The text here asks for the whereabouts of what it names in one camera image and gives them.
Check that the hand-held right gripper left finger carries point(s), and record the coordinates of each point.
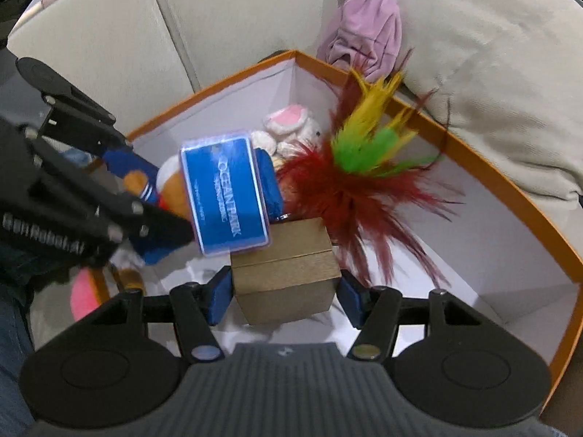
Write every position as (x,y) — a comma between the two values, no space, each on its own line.
(221,298)

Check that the blue orange plush toy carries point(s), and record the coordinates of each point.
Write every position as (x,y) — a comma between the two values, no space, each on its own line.
(136,168)

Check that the pink purple garment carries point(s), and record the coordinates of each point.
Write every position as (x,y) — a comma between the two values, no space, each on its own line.
(364,22)

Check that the blue card case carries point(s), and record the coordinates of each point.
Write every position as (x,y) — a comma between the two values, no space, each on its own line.
(223,191)

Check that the person's left leg in jeans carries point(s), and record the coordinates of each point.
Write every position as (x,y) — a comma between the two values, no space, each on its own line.
(13,373)

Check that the beige cushion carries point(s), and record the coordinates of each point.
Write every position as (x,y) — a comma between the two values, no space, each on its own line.
(492,77)

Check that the beige sofa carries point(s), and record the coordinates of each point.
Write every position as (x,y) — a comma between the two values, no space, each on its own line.
(114,54)

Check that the pink round object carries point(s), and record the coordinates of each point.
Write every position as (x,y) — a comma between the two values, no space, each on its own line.
(84,296)

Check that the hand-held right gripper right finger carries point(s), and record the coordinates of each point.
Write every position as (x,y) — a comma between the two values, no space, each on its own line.
(350,302)

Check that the orange storage box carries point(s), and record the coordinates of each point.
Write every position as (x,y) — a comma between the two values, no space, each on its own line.
(455,236)

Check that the small brown cardboard box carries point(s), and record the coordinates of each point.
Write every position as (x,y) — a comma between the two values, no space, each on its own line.
(282,282)

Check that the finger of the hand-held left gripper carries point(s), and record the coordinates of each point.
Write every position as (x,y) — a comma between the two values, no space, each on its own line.
(82,114)
(136,218)

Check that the pink white bunny plush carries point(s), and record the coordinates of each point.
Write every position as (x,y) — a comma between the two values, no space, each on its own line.
(291,120)

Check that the red yellow green feather toy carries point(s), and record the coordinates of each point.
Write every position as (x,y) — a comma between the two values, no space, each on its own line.
(346,191)

